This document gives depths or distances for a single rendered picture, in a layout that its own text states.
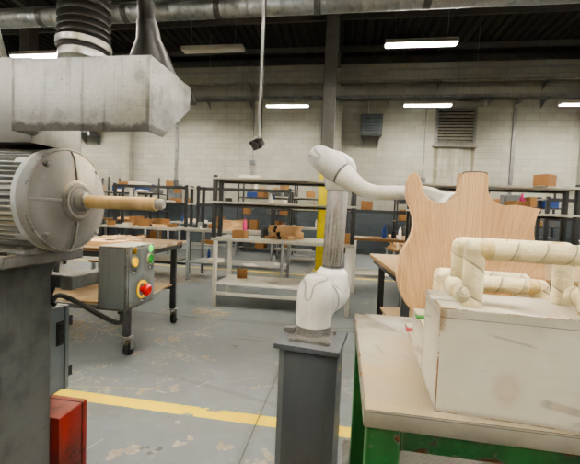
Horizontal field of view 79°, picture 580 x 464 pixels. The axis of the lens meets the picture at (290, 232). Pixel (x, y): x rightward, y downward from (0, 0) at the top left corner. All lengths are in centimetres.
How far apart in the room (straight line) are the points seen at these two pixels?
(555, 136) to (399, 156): 458
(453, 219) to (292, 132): 1138
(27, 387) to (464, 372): 107
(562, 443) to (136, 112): 89
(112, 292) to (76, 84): 63
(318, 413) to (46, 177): 126
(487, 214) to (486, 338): 43
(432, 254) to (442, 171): 1129
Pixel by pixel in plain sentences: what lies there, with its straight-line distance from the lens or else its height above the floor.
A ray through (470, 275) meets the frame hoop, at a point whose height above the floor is 115.
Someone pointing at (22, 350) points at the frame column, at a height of 86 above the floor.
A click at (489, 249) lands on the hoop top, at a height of 120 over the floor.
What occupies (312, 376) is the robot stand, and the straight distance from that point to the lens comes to 155.
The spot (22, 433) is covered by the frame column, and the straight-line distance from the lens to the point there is 128.
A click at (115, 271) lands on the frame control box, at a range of 120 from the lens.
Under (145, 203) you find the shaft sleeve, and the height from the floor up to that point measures 125.
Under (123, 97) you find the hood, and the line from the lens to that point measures 78.
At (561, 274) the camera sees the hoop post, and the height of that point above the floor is 116.
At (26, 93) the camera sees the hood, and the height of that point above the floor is 146.
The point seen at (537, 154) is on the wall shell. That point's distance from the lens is 1325.
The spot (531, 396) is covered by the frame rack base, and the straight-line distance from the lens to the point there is 70.
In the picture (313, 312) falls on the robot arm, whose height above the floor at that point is 83.
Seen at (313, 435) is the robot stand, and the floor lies 34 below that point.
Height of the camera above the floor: 124
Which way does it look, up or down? 3 degrees down
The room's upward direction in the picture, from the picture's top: 2 degrees clockwise
